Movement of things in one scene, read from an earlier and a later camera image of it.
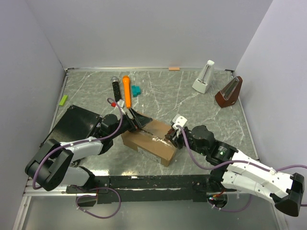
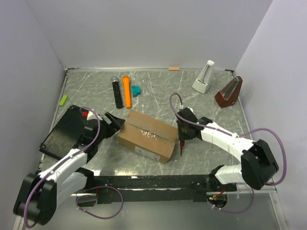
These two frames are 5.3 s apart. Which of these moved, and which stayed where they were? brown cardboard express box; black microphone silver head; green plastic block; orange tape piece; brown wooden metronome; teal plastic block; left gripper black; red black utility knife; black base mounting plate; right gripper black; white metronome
Moved: red black utility knife; right gripper black; brown cardboard express box; left gripper black
Stayed: black microphone silver head; black base mounting plate; white metronome; green plastic block; teal plastic block; orange tape piece; brown wooden metronome
